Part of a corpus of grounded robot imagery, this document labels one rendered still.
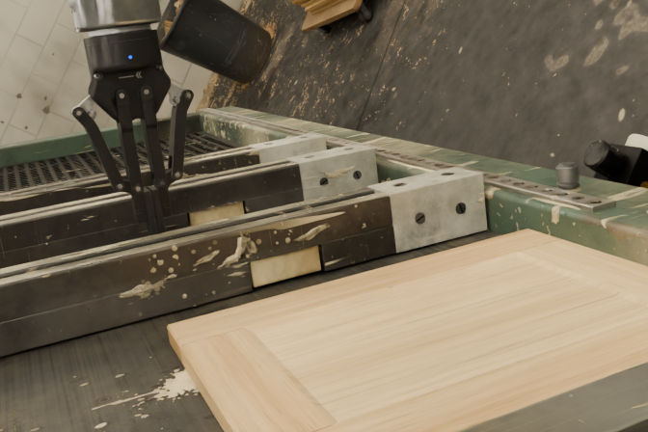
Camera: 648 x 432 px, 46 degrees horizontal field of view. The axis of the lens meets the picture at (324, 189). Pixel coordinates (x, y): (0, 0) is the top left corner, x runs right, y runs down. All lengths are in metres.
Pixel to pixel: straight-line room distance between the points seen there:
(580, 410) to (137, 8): 0.55
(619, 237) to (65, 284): 0.53
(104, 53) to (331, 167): 0.45
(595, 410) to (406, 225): 0.45
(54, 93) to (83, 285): 5.06
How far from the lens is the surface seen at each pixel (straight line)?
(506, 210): 0.91
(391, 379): 0.57
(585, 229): 0.81
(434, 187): 0.89
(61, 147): 2.18
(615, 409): 0.48
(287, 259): 0.84
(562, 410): 0.48
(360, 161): 1.16
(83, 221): 1.07
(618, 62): 2.36
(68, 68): 5.86
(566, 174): 0.90
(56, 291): 0.79
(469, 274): 0.76
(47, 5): 5.92
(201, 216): 1.10
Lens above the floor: 1.45
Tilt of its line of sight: 25 degrees down
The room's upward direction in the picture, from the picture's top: 65 degrees counter-clockwise
